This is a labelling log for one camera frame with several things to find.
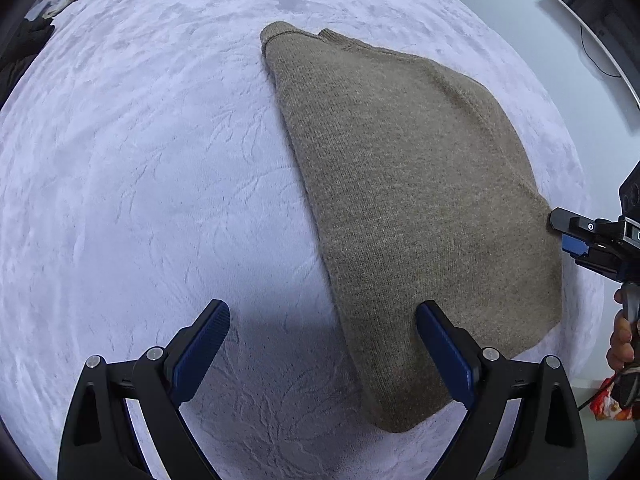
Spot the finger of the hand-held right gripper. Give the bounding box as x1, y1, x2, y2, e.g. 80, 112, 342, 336
548, 206, 609, 242
560, 234, 627, 283

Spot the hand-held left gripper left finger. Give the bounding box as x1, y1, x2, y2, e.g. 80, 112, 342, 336
57, 299, 232, 480

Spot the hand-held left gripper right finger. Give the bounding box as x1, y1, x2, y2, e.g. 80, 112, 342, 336
416, 301, 590, 480

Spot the olive knit sweater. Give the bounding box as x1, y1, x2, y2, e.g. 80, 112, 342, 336
260, 21, 563, 434

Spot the person's right forearm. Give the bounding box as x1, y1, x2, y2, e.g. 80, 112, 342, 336
591, 370, 640, 423

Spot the person's right hand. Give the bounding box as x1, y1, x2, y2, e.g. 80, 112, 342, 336
605, 287, 637, 377

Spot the white fluffy blanket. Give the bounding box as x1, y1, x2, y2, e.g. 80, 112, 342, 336
0, 0, 608, 480

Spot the black curved monitor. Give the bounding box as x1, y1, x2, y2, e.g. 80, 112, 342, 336
542, 0, 640, 111

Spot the black jacket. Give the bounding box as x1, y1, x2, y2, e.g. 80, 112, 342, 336
0, 19, 57, 107

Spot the beige cloth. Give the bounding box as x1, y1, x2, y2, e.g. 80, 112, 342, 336
36, 0, 81, 19

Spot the black cable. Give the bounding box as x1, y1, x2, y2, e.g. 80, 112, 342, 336
579, 24, 622, 80

